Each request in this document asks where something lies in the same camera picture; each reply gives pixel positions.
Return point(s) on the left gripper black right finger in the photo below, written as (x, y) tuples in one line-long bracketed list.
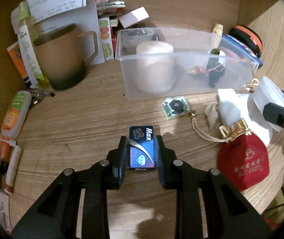
[(206, 197)]

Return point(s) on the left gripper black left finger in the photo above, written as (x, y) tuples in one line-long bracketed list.
[(54, 213)]

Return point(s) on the white drawstring cloth pouch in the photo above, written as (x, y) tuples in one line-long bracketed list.
[(235, 106)]

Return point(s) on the red velvet gold pouch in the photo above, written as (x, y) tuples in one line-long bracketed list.
[(243, 157)]

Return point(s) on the blue Max staples box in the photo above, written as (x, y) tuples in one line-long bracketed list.
[(141, 148)]

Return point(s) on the olive green gourd charm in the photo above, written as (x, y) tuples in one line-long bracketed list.
[(214, 70)]

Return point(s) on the white pillar candle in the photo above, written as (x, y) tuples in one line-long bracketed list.
[(155, 67)]

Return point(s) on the black orange zipper case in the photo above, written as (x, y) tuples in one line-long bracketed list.
[(248, 37)]

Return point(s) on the small white seashell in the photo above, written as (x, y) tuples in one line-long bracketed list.
[(212, 115)]

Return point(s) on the blue patchwork fabric pouch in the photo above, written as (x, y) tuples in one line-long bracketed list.
[(236, 49)]

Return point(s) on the cream sunscreen bottle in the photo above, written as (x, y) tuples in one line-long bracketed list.
[(217, 34)]

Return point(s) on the orange green lotion tube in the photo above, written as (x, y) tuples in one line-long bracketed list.
[(15, 115)]

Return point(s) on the clear plastic storage bin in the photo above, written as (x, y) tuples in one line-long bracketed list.
[(191, 48)]

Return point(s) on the brown ceramic mug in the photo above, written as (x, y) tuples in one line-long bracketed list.
[(59, 54)]

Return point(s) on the orange cream tube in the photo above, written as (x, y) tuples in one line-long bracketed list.
[(15, 55)]

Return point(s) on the clear glass bowl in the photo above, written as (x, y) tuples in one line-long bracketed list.
[(131, 38)]

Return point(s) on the small pink white box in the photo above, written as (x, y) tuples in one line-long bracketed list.
[(134, 17)]

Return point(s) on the fruit print paper box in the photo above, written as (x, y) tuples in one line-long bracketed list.
[(106, 38)]

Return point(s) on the white paper file holder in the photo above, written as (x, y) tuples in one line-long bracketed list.
[(85, 18)]

